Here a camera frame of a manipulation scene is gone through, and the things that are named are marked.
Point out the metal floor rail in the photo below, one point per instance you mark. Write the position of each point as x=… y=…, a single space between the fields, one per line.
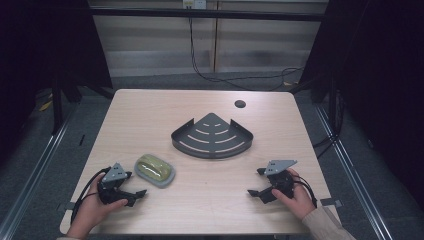
x=353 y=173
x=36 y=173

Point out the black table grommet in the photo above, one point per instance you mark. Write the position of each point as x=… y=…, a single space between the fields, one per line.
x=240 y=103

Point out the yellow floor tape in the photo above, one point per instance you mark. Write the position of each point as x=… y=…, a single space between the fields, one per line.
x=45 y=105

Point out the black horizontal frame bar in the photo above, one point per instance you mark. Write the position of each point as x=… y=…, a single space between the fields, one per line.
x=206 y=14

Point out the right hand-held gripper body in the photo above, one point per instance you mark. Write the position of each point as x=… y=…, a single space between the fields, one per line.
x=281 y=178

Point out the green soap bar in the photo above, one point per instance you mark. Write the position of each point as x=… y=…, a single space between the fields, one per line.
x=154 y=167

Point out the black stand leg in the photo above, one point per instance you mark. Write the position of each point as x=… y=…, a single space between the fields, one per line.
x=332 y=103

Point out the black curtain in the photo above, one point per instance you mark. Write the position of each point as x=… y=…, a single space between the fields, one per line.
x=383 y=83
x=43 y=50

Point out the grey table edge bracket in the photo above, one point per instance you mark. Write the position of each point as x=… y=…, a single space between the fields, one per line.
x=65 y=206
x=331 y=202

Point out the person's left hand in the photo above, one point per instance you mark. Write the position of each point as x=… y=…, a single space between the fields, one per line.
x=90 y=210

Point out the person's right hand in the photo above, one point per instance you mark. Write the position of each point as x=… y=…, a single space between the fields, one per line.
x=300 y=200

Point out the dark grey corner shelf rack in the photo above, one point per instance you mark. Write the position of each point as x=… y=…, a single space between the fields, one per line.
x=212 y=138

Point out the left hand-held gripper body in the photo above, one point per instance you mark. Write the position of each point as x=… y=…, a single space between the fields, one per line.
x=113 y=175

